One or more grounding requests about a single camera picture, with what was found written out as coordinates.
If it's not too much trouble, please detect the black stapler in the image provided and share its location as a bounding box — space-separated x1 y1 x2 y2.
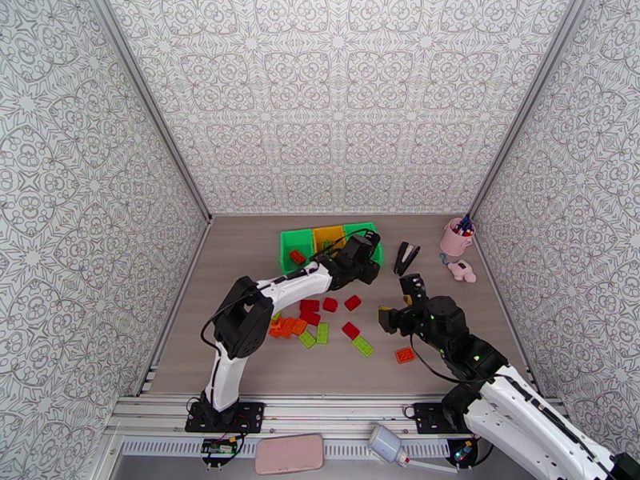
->
393 241 422 278

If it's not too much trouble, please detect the pink pen cup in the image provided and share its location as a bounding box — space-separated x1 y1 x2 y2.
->
439 217 476 257

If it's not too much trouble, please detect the white plastic bottle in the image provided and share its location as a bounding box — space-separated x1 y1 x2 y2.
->
368 424 409 467

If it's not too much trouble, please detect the pink phone case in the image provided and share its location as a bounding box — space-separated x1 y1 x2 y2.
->
254 432 325 476

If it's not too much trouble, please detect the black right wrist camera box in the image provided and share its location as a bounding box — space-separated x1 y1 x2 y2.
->
398 273 427 307

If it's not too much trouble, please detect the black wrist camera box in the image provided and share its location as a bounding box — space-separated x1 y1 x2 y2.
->
398 273 427 307
342 230 382 267

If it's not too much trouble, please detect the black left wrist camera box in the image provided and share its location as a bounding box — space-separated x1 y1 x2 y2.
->
342 230 382 267

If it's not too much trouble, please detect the black left camera cable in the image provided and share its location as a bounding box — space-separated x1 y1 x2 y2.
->
307 232 369 262

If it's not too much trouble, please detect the black camera cable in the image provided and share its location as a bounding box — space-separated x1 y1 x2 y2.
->
409 333 483 386
307 232 369 262

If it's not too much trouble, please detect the black right camera cable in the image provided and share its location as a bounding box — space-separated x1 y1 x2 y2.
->
409 333 483 386

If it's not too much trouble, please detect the pink plush keychain toy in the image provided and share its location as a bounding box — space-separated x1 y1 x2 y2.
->
439 252 478 285

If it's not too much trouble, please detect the aluminium table edge rail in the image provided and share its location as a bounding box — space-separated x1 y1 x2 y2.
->
472 218 538 390
134 218 214 397

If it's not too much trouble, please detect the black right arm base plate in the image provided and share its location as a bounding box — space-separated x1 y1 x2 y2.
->
414 401 469 436

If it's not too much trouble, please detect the long aluminium frame rail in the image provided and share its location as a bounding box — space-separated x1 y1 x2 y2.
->
107 392 576 441

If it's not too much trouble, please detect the white slotted cable duct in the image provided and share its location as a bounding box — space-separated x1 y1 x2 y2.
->
119 437 454 461

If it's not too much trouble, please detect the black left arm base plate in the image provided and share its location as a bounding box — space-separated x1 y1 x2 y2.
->
185 401 266 434

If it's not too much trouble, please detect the aluminium frame post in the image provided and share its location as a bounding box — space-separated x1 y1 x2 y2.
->
85 0 214 225
470 0 591 220

